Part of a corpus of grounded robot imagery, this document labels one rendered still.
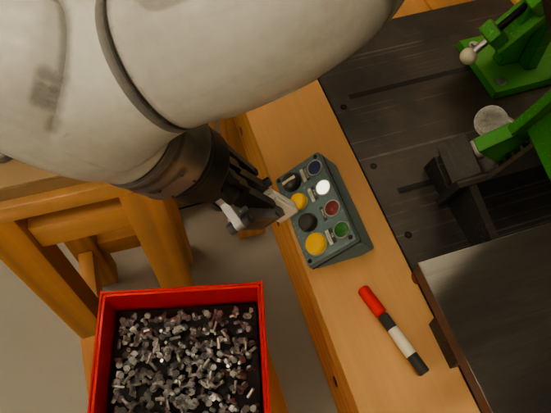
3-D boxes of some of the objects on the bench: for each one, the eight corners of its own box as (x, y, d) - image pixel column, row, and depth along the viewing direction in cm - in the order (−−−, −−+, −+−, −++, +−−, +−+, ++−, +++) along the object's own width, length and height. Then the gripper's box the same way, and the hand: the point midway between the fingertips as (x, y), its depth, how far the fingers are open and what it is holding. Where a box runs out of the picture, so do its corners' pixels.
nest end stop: (462, 187, 78) (452, 185, 74) (447, 150, 79) (436, 146, 75) (470, 184, 77) (460, 181, 73) (454, 147, 79) (444, 142, 75)
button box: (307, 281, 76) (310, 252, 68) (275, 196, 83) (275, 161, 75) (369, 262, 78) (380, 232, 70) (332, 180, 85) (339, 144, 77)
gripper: (123, 122, 52) (245, 187, 72) (164, 236, 46) (284, 271, 67) (182, 76, 49) (290, 156, 70) (233, 189, 44) (334, 241, 65)
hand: (275, 206), depth 65 cm, fingers closed
